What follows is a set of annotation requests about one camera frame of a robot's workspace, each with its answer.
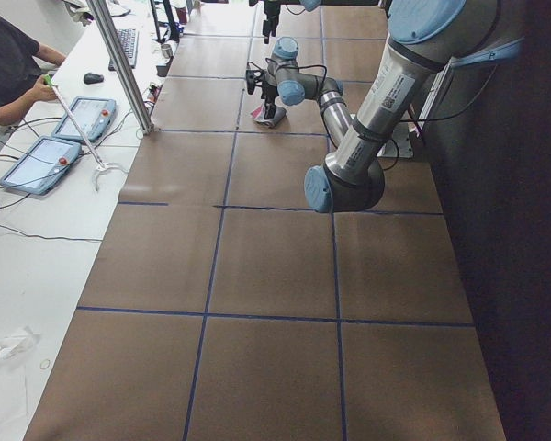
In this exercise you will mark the far blue teach pendant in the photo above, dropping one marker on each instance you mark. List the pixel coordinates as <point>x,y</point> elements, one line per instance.
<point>93,114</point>

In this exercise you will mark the aluminium frame post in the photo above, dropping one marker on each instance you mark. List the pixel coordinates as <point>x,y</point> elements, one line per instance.
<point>126,77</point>

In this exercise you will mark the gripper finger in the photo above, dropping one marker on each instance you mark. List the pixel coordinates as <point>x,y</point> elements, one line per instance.
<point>268,29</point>
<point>270,112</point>

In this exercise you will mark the black keyboard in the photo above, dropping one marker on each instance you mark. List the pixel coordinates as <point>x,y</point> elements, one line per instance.
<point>129,41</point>

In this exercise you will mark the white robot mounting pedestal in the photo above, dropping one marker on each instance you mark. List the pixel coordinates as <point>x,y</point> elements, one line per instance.
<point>399,145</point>

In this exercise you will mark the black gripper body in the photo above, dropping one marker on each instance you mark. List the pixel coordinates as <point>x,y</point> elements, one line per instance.
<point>268,93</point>
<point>270,9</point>

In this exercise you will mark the pink towel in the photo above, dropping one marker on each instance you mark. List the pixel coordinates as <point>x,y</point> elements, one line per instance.
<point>258,117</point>

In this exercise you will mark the near blue teach pendant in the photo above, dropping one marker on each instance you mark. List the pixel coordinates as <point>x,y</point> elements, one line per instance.
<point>42,167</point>

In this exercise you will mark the blue teach pendant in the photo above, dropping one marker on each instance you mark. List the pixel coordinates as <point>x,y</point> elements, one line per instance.
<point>42,167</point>
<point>93,114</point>

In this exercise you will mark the reacher grabber stick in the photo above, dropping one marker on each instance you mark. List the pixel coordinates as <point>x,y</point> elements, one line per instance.
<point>102,167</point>

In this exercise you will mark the small metal cup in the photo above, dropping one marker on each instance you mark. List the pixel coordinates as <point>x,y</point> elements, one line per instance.
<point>167,50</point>

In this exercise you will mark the seated person in black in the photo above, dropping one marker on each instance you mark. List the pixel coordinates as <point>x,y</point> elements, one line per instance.
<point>22,83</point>

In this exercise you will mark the black computer mouse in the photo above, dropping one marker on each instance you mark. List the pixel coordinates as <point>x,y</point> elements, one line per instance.
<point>93,78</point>

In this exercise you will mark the crumpled white tissue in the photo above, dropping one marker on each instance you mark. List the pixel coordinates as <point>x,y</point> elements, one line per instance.
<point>22,340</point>

